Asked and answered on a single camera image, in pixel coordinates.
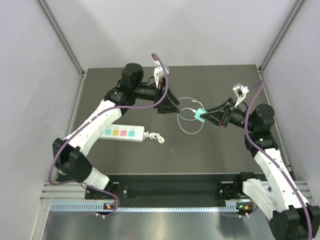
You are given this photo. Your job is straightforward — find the white power strip coloured sockets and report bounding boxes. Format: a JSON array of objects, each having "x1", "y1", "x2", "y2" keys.
[{"x1": 99, "y1": 124, "x2": 145, "y2": 142}]

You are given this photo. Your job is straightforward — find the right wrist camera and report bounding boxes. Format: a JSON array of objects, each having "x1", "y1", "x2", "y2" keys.
[{"x1": 232, "y1": 83, "x2": 250, "y2": 108}]

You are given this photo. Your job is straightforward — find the white coiled strip cord plug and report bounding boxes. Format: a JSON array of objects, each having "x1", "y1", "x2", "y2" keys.
[{"x1": 143, "y1": 131, "x2": 165, "y2": 144}]

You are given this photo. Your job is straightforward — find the thin light green cable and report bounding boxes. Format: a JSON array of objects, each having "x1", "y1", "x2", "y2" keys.
[{"x1": 176, "y1": 96, "x2": 206, "y2": 135}]

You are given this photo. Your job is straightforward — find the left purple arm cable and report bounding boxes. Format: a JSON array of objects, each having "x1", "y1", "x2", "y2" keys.
[{"x1": 47, "y1": 52, "x2": 171, "y2": 216}]

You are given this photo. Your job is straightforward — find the dark grey table mat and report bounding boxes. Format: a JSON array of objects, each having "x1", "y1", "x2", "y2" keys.
[{"x1": 56, "y1": 64, "x2": 293, "y2": 176}]

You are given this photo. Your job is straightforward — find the slotted grey cable duct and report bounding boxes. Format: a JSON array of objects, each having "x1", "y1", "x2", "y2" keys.
[{"x1": 50, "y1": 200, "x2": 253, "y2": 213}]

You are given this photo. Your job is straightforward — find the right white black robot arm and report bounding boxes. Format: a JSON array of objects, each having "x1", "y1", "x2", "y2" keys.
[{"x1": 199, "y1": 98, "x2": 320, "y2": 240}]

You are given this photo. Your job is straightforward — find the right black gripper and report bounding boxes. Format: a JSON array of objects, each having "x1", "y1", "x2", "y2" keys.
[{"x1": 200, "y1": 97, "x2": 256, "y2": 132}]

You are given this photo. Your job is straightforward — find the teal charger plug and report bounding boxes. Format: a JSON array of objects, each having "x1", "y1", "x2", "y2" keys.
[{"x1": 192, "y1": 108, "x2": 207, "y2": 123}]

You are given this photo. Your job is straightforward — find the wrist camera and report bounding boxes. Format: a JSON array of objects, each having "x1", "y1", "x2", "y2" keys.
[
  {"x1": 232, "y1": 83, "x2": 250, "y2": 108},
  {"x1": 153, "y1": 65, "x2": 165, "y2": 87}
]

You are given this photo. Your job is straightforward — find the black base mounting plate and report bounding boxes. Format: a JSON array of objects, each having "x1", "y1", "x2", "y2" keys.
[{"x1": 85, "y1": 172, "x2": 254, "y2": 207}]

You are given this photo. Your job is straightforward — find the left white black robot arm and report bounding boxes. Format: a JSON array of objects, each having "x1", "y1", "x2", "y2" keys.
[{"x1": 52, "y1": 60, "x2": 180, "y2": 199}]

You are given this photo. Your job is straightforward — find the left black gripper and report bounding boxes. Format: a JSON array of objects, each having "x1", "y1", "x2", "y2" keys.
[{"x1": 132, "y1": 76, "x2": 181, "y2": 115}]

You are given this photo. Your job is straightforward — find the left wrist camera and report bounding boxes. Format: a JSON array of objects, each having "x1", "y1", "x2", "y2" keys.
[{"x1": 153, "y1": 65, "x2": 165, "y2": 87}]

